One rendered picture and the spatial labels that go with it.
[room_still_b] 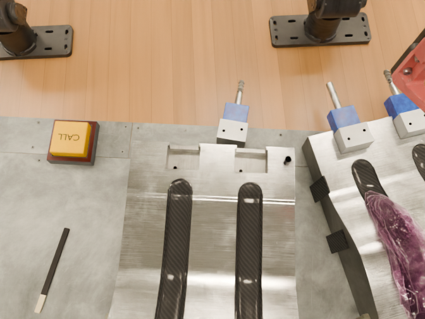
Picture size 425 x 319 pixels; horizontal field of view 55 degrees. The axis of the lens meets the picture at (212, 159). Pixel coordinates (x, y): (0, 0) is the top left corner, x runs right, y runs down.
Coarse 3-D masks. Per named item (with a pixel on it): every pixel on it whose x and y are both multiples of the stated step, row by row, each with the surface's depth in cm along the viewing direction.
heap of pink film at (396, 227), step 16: (368, 192) 66; (368, 208) 64; (384, 208) 62; (400, 208) 62; (384, 224) 60; (400, 224) 60; (416, 224) 61; (384, 240) 59; (400, 240) 58; (416, 240) 58; (400, 256) 56; (416, 256) 56; (400, 272) 57; (416, 272) 56; (400, 288) 57; (416, 288) 56; (400, 304) 58; (416, 304) 57
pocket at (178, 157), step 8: (168, 152) 67; (176, 152) 68; (184, 152) 68; (192, 152) 68; (168, 160) 67; (176, 160) 67; (184, 160) 67; (192, 160) 67; (176, 168) 67; (184, 168) 67; (192, 168) 67
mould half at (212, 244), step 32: (160, 160) 64; (224, 160) 64; (128, 192) 63; (160, 192) 63; (224, 192) 63; (288, 192) 63; (128, 224) 62; (160, 224) 62; (192, 224) 62; (224, 224) 62; (288, 224) 61; (128, 256) 60; (160, 256) 60; (192, 256) 60; (224, 256) 60; (288, 256) 60; (128, 288) 58; (192, 288) 58; (224, 288) 58; (288, 288) 58
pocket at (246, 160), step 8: (240, 152) 66; (248, 152) 66; (256, 152) 66; (264, 152) 66; (240, 160) 67; (248, 160) 67; (256, 160) 67; (264, 160) 67; (240, 168) 67; (248, 168) 67; (256, 168) 67; (264, 168) 67
